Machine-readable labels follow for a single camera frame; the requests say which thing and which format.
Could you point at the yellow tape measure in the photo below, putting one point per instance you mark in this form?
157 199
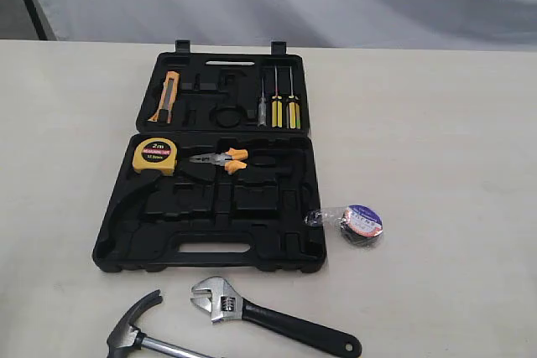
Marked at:
155 153

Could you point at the yellow black screwdriver right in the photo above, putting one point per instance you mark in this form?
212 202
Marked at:
293 105

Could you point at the clear handled tester screwdriver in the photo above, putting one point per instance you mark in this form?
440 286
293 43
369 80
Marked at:
262 119

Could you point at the black electrical tape roll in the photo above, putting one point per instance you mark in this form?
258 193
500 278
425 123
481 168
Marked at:
358 225

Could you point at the yellow black screwdriver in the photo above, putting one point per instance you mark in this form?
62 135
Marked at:
276 103
293 105

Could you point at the orange handled pliers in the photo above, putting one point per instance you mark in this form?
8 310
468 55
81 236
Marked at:
232 160

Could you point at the claw hammer black handle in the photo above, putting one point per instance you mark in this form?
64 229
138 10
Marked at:
127 337

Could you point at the yellow black screwdriver left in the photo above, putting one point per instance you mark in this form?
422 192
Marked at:
276 103

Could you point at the orange utility knife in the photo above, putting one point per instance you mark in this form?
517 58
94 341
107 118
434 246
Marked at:
163 113

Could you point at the black plastic tool case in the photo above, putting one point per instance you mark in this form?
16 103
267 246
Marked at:
201 216

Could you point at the adjustable wrench black handle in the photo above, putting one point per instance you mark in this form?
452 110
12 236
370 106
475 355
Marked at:
216 296

